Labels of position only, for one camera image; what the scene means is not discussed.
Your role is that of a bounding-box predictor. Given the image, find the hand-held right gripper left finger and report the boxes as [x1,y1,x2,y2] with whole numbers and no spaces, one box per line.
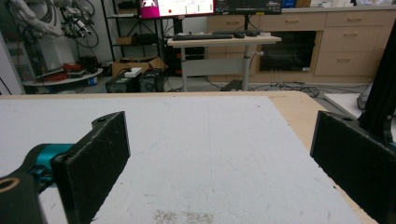
[50,110,132,224]

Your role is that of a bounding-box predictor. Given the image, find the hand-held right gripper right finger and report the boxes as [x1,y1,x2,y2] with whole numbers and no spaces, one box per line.
[309,110,396,224]

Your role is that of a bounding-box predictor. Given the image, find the black equipment case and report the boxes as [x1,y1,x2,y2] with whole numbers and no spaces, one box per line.
[105,74,142,93]
[138,68,166,93]

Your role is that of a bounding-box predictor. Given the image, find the round white low table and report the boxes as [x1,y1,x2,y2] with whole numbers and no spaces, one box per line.
[21,67,104,88]

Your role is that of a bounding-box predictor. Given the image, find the white power adapter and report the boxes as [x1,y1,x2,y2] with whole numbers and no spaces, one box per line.
[123,67,144,78]

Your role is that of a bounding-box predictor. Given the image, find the white foam mat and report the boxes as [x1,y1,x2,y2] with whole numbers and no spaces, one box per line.
[0,95,364,224]

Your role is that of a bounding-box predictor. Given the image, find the brown cardboard box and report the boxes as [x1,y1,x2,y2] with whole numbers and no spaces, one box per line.
[111,56,167,78]

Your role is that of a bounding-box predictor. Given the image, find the beige drawer cabinet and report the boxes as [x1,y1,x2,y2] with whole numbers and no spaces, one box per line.
[206,5,396,84]

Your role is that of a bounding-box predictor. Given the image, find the black foot pedal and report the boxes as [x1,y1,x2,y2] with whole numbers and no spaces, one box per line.
[219,79,244,92]

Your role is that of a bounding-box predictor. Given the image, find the black keyboard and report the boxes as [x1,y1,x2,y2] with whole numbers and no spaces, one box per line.
[172,33,234,42]
[212,29,262,37]

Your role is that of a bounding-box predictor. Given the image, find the beige standing desk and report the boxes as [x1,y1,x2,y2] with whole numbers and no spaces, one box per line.
[166,35,282,92]

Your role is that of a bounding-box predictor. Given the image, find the computer monitor with bright screen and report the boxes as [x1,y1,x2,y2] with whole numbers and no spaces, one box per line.
[138,0,217,21]

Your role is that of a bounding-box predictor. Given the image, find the dark computer monitor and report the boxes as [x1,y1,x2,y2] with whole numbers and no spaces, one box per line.
[214,0,283,16]

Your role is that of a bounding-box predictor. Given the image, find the tangle of floor cables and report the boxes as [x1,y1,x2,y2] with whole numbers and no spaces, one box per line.
[205,77,370,99]

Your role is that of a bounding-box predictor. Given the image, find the black wire shelf rack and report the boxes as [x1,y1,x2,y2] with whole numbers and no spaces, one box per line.
[100,0,165,62]

